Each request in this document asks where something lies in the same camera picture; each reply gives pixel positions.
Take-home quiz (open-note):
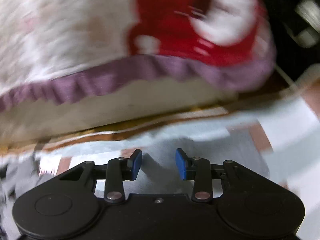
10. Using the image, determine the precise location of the grey knitted sweater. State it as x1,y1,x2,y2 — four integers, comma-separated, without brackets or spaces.
4,128,272,201

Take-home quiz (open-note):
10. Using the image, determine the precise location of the beige bed base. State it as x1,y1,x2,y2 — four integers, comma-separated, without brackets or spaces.
1,77,238,144

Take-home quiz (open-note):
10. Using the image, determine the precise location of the checked grey pink rug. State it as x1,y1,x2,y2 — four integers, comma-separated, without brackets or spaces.
1,64,319,239

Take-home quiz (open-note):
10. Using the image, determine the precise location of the white red quilted bedspread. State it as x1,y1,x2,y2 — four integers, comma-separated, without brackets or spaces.
1,0,275,111

